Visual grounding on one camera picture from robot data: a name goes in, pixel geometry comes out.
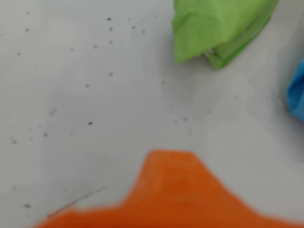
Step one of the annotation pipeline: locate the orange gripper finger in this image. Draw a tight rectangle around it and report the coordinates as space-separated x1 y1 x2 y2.
33 149 190 228
187 151 304 228

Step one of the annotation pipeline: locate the blue paper rubbish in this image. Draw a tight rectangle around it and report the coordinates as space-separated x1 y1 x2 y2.
286 60 304 123

